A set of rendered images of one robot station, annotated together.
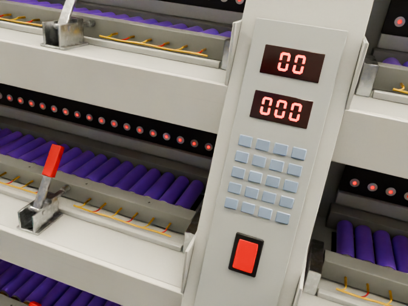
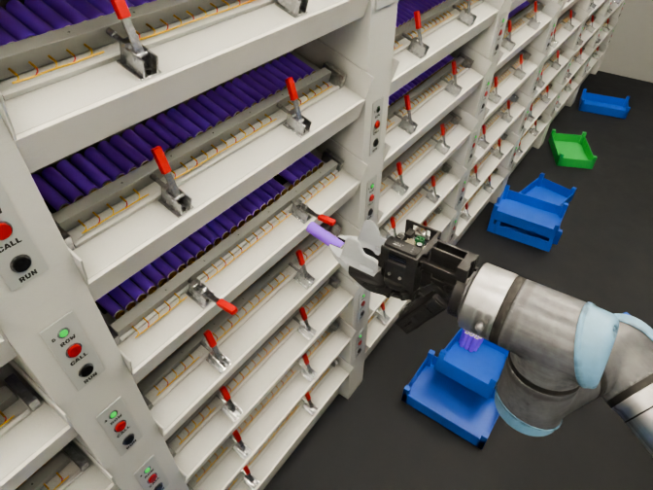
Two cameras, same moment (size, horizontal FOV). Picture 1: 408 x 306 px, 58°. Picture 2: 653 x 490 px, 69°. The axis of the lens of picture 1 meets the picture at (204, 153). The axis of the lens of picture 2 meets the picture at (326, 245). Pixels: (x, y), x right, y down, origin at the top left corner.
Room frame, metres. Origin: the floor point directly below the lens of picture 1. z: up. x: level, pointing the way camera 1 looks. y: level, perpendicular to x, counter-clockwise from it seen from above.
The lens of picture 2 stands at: (0.06, 0.82, 1.53)
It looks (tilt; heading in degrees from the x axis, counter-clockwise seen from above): 42 degrees down; 292
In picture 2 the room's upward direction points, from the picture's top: straight up
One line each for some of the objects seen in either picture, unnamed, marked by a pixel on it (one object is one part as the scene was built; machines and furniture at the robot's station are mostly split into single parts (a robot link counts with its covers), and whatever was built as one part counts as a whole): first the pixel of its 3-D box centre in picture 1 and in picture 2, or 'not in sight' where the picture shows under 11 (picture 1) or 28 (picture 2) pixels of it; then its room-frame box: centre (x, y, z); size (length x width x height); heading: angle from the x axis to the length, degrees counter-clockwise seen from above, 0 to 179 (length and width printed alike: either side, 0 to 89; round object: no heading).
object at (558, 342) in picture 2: not in sight; (554, 332); (-0.07, 0.40, 1.07); 0.12 x 0.09 x 0.10; 166
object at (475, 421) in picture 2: not in sight; (454, 396); (-0.04, -0.13, 0.04); 0.30 x 0.20 x 0.08; 166
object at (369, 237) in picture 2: not in sight; (368, 236); (0.20, 0.32, 1.07); 0.09 x 0.03 x 0.06; 162
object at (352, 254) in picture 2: not in sight; (352, 252); (0.21, 0.36, 1.07); 0.09 x 0.03 x 0.06; 170
